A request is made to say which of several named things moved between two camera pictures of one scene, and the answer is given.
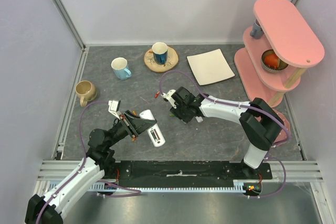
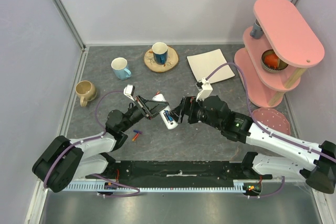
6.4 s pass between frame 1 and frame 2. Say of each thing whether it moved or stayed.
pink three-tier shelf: stayed
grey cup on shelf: stayed
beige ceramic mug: stayed
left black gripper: moved
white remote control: moved
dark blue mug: stayed
